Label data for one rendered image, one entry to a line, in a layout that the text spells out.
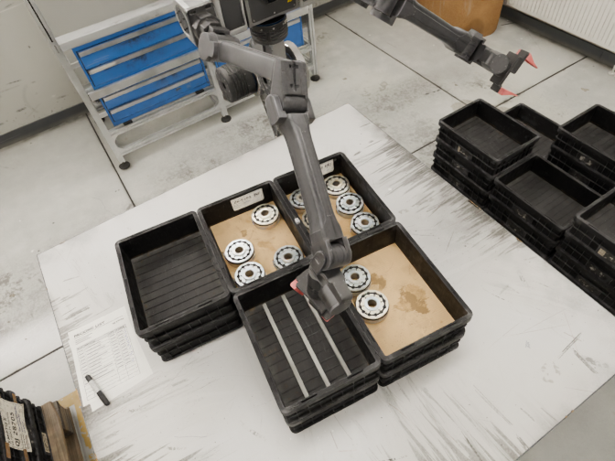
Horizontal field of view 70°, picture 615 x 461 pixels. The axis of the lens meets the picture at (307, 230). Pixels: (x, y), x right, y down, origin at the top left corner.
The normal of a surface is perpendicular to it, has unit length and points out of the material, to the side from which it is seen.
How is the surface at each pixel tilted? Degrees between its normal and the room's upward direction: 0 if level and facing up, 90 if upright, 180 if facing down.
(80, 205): 0
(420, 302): 0
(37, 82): 90
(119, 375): 0
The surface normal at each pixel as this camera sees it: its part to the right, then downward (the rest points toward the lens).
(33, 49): 0.54, 0.63
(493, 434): -0.10, -0.61
